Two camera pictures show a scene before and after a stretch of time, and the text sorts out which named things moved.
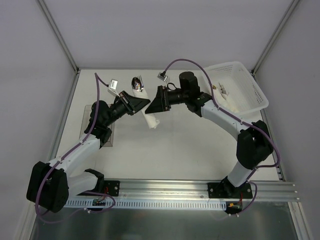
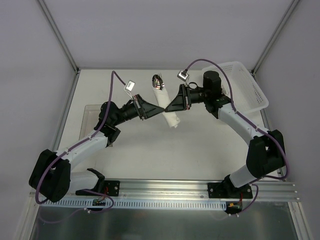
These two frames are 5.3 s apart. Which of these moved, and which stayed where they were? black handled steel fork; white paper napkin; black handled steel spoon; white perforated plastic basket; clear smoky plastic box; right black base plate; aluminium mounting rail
Moved: black handled steel fork; white paper napkin; black handled steel spoon
Stayed: aluminium mounting rail; white perforated plastic basket; right black base plate; clear smoky plastic box
